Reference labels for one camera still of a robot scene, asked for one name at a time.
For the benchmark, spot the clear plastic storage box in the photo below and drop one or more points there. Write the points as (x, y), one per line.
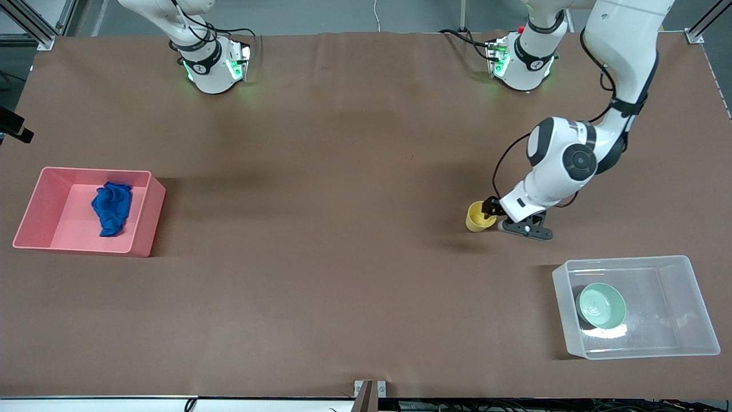
(675, 309)

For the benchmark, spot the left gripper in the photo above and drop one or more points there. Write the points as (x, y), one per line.
(491, 207)

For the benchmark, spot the black clamp device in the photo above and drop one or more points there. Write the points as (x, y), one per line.
(14, 127)

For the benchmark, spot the yellow plastic cup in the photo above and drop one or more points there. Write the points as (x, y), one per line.
(473, 223)

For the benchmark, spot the pink plastic bin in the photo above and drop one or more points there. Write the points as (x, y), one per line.
(40, 206)

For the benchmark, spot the brown table cover sheet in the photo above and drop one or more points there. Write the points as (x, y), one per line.
(343, 229)

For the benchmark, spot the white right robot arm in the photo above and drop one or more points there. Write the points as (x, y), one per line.
(209, 74)

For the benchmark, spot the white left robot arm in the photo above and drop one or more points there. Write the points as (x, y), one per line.
(623, 34)

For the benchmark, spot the blue glove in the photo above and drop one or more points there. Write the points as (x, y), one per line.
(111, 209)

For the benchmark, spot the aluminium frame post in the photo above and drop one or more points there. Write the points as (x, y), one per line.
(696, 35)
(34, 31)

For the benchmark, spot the grey metal table bracket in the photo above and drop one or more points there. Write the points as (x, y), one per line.
(369, 395)

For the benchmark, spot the pale green bowl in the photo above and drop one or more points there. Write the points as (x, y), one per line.
(600, 306)

